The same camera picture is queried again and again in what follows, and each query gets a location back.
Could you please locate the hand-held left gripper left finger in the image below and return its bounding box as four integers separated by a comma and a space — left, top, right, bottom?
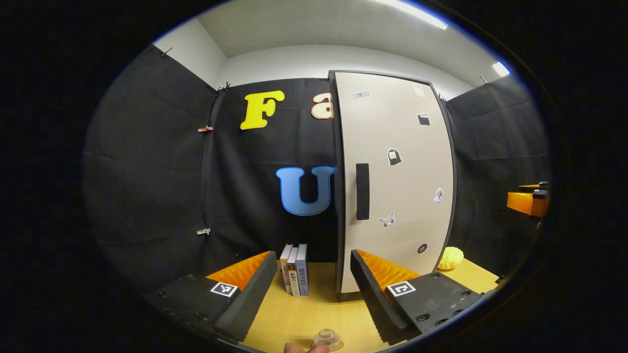
147, 251, 278, 343

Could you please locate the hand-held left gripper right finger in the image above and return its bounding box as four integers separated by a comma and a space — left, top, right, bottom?
350, 249, 486, 345

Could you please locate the clear plastic bottle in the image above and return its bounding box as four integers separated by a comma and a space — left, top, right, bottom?
313, 329, 342, 350

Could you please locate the black cabinet door handle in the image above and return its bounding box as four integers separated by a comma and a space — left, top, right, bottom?
356, 163, 370, 221

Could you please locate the dark grey cabinet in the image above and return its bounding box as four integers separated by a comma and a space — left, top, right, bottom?
328, 70, 458, 302

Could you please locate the beige book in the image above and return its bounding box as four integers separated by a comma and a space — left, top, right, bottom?
280, 244, 293, 294

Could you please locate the white and black book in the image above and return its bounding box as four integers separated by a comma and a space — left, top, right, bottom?
287, 245, 301, 297

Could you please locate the blue book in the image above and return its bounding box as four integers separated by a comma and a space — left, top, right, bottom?
295, 244, 310, 296

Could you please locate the yellow lumpy ball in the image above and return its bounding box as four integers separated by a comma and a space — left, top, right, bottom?
438, 247, 465, 271

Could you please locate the black backdrop cloth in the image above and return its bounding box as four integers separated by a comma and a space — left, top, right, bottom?
83, 44, 550, 295

